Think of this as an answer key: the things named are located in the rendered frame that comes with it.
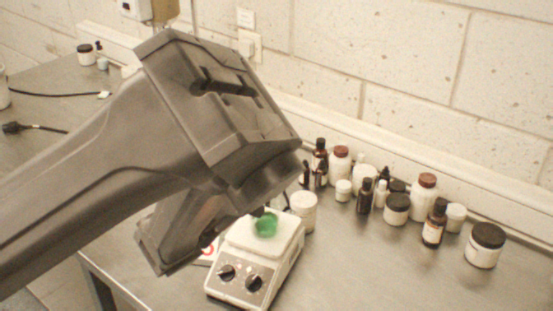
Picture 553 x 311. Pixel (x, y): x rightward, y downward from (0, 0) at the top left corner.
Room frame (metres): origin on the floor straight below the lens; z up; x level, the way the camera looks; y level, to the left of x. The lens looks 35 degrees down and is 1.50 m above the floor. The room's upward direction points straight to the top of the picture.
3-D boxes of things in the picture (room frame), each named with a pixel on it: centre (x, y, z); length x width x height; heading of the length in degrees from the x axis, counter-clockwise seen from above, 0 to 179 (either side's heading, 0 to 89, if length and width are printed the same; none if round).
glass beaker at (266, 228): (0.68, 0.02, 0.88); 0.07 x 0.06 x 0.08; 58
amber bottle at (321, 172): (0.94, -0.11, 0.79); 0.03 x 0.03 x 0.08
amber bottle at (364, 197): (0.85, -0.21, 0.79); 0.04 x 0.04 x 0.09
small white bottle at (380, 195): (0.86, -0.25, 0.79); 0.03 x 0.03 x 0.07
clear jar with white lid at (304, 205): (0.79, -0.06, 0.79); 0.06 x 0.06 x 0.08
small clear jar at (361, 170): (0.91, -0.21, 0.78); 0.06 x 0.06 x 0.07
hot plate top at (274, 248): (0.69, 0.03, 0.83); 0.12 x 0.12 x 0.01; 65
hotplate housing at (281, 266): (0.67, 0.04, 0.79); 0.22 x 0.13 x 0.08; 155
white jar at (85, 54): (1.69, 0.72, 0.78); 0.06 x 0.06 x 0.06
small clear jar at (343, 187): (0.89, -0.16, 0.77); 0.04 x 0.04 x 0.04
